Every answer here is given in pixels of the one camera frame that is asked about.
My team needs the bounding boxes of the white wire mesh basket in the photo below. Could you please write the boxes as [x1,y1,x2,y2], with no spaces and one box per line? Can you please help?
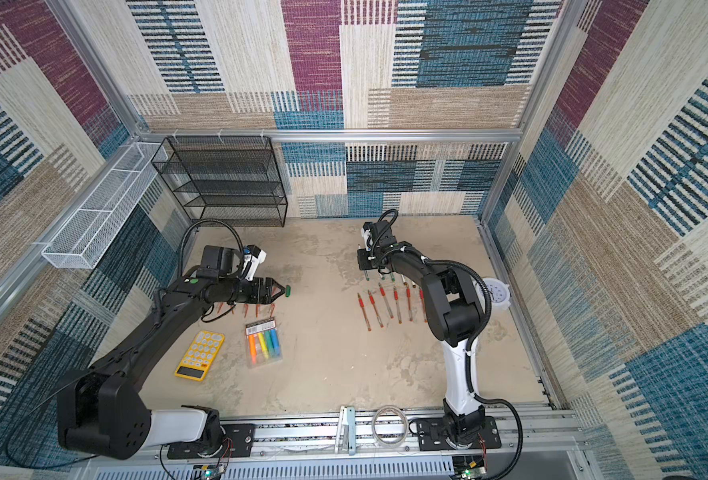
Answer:
[42,142,160,270]

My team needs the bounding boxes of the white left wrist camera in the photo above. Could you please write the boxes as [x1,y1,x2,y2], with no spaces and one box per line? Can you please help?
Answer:
[241,245,267,281]

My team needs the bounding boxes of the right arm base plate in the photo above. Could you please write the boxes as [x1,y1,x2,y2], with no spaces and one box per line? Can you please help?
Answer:
[410,416,502,451]

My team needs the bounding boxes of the yellow calculator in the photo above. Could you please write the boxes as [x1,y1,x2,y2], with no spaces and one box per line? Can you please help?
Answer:
[174,331,225,382]

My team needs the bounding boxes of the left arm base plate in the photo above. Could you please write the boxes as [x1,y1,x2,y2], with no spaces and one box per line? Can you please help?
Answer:
[166,423,256,460]

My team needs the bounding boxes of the highlighter pack in clear case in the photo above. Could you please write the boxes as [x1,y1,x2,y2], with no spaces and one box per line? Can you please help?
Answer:
[244,317,283,368]

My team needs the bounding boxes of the white alarm clock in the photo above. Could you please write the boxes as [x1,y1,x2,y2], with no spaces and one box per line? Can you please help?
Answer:
[484,277,511,312]

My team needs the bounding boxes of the red gel pen diagonal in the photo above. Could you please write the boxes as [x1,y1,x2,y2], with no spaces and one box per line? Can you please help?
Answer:
[404,283,414,322]

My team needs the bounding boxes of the metal bracket on rail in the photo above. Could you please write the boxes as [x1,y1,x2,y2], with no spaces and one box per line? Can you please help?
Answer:
[334,406,357,456]

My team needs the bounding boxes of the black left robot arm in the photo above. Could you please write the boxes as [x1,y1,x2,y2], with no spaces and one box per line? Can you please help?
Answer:
[29,243,288,460]

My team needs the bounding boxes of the black wire mesh shelf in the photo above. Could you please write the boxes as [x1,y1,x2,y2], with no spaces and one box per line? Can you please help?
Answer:
[151,136,288,227]

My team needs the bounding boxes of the coiled clear cable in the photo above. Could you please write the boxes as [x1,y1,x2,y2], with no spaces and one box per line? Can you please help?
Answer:
[371,405,409,448]

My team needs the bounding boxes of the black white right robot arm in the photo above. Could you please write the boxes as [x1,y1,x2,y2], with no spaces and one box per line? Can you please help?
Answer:
[357,209,524,450]

